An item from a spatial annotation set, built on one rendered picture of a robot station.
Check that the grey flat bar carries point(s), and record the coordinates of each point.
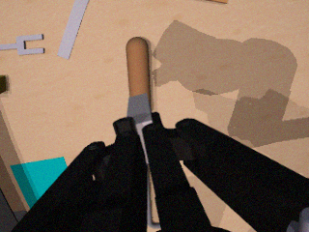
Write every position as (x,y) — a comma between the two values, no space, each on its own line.
(76,15)

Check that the teal square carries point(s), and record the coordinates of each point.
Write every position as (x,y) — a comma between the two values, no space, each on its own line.
(34,178)

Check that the wooden tool handle with metal rod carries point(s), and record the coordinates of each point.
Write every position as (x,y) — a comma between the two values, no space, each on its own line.
(138,73)

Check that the grey wrench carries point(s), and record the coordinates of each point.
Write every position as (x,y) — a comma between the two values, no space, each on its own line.
(20,44)

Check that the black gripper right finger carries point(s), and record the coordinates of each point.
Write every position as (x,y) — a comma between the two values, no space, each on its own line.
(269,196)

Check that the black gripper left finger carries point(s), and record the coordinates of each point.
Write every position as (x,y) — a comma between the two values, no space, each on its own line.
(120,190)

